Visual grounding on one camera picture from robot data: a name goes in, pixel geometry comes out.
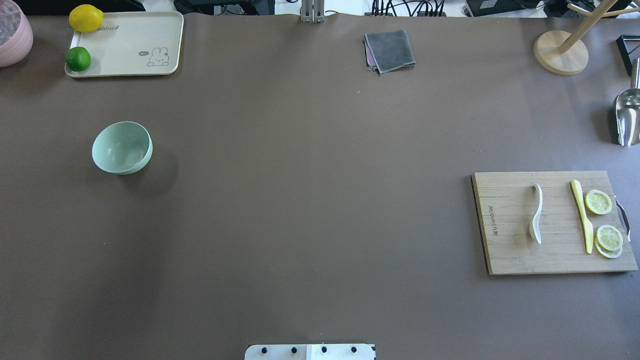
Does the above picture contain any yellow lemon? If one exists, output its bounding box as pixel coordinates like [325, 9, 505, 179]
[68, 4, 104, 33]

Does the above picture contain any lemon slice lower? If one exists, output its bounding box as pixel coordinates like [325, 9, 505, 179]
[595, 224, 624, 259]

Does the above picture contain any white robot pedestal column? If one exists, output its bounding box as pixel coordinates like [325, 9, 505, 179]
[244, 342, 377, 360]

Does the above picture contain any green lime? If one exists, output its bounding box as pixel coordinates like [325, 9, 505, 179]
[65, 47, 92, 72]

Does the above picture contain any lemon slice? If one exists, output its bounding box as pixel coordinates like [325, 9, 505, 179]
[595, 224, 624, 259]
[584, 189, 613, 215]

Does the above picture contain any mint green bowl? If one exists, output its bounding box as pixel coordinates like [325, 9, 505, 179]
[91, 121, 154, 175]

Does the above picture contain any cream rabbit tray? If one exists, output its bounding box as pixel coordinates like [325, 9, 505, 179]
[64, 11, 185, 78]

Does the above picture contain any lemon slice upper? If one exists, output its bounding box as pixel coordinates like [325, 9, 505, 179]
[584, 189, 613, 215]

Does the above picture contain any grey folded cloth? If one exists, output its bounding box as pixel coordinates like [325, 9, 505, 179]
[363, 29, 416, 75]

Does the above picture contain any wooden mug tree stand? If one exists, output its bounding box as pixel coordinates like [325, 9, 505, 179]
[533, 0, 640, 76]

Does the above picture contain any yellow plastic knife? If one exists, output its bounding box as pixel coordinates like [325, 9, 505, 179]
[570, 178, 595, 255]

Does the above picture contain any wooden cutting board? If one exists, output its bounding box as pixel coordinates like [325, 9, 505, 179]
[471, 170, 638, 275]

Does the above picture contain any aluminium frame post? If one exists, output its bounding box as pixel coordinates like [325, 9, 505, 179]
[300, 0, 325, 24]

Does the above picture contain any metal scoop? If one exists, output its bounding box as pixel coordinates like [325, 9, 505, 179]
[614, 58, 640, 147]

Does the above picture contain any white ceramic spoon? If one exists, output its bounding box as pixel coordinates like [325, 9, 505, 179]
[528, 183, 544, 245]

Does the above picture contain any pink bowl with ice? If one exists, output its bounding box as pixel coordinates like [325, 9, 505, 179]
[0, 0, 34, 68]

